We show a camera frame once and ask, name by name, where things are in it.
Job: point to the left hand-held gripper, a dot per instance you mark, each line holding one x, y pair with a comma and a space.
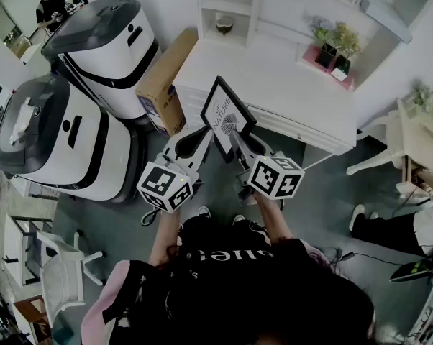
159, 183

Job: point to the white cabinet with black frame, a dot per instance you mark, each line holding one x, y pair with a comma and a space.
15, 250

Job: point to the person's white shoe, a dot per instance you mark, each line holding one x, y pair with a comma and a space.
239, 219
204, 211

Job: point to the person's right white shoe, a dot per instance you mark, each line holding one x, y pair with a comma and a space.
239, 219

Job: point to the person's left forearm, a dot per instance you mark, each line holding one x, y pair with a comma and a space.
166, 235

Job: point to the person's black pink shirt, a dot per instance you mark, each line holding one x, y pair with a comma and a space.
220, 293

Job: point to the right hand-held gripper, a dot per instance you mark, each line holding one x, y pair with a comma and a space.
274, 176

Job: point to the white grey mobile robot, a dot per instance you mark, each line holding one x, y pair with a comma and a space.
58, 146
105, 49

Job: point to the brown round bowl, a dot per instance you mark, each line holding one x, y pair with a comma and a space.
224, 24

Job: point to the small white box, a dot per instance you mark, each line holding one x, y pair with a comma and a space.
339, 74

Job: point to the person's legs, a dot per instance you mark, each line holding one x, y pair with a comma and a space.
220, 232

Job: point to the brown cardboard box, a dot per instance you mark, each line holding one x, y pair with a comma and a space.
166, 81

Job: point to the person's left white shoe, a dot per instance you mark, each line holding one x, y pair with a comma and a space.
204, 211

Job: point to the black framed nature picture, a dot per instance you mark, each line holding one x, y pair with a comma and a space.
223, 110

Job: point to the white office chair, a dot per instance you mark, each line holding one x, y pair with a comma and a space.
63, 275

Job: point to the white desk with drawers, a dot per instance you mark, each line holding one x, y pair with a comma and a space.
267, 85

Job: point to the black green device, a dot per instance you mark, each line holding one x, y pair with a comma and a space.
414, 270

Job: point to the purple flowers in black pot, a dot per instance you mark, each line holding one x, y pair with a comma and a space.
325, 56

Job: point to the green potted plant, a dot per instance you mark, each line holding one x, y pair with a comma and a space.
427, 95

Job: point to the person's right forearm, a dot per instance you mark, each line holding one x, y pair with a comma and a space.
272, 221

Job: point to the brown wooden table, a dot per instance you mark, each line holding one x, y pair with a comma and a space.
33, 315

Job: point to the white crumpled tissue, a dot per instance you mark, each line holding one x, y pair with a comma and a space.
20, 120

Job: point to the white carved wooden chair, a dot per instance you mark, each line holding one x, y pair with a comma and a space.
400, 146

